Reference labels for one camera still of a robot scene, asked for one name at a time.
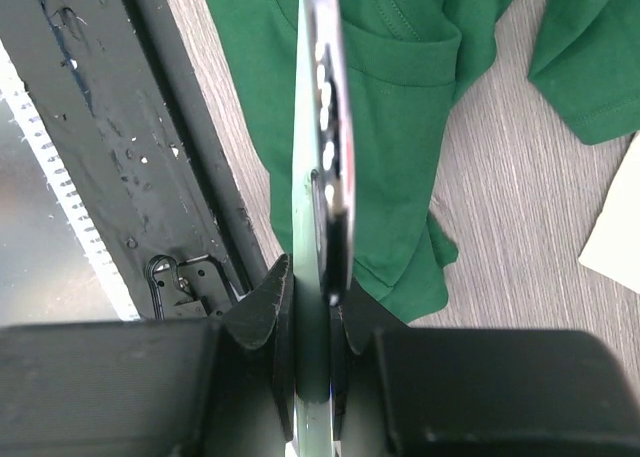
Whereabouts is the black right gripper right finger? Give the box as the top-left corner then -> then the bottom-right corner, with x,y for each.
330,286 -> 639,456

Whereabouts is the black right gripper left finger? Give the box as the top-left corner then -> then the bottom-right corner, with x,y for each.
1,255 -> 294,456

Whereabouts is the mint green hanger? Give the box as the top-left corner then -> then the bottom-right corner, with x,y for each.
291,0 -> 355,456

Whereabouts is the green t-shirt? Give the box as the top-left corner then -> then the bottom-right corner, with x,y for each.
206,0 -> 639,323

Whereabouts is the white graphic t-shirt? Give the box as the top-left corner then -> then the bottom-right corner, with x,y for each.
579,133 -> 640,293

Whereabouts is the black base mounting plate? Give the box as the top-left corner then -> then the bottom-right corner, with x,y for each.
1,0 -> 266,324

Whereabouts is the perforated white cable duct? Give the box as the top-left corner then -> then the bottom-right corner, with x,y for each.
1,50 -> 140,321

